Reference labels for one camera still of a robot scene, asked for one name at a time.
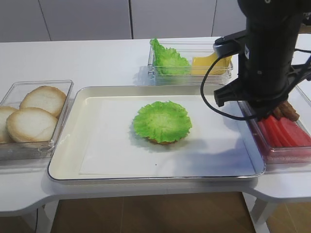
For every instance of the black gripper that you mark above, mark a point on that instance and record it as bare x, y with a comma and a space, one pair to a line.
266, 75

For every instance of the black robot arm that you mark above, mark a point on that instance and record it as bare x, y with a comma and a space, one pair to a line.
274, 15

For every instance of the flat cheese slices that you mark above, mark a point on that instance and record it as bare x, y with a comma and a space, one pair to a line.
200, 65

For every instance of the clear lettuce cheese container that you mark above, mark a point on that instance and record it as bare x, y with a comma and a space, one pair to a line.
188, 50

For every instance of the lettuce leaves in container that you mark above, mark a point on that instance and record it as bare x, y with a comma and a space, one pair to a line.
168, 61

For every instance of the lettuce leaf on bun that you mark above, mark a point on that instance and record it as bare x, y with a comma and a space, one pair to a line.
162, 121

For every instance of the bottom bun under lettuce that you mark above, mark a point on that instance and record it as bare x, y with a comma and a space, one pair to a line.
161, 143

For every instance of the brown meat patties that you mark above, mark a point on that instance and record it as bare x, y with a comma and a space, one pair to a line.
286, 110

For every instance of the tomato slices in container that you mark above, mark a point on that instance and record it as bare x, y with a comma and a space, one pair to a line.
283, 133

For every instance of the clear meat tomato container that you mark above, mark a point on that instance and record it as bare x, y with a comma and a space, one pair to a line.
302, 104

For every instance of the white paper sheet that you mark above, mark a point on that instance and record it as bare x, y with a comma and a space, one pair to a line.
215, 146

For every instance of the white metal serving tray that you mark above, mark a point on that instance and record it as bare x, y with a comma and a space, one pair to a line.
70, 150

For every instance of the back bun half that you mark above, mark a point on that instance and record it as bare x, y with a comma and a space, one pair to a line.
48, 98

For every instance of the bun half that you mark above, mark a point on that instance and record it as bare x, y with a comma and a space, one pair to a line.
5, 112
48, 98
31, 125

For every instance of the clear bun container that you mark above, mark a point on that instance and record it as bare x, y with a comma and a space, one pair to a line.
13, 98

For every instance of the front bun half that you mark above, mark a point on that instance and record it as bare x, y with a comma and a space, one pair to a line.
31, 125

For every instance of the left bun half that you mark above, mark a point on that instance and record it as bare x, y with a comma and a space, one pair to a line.
5, 112

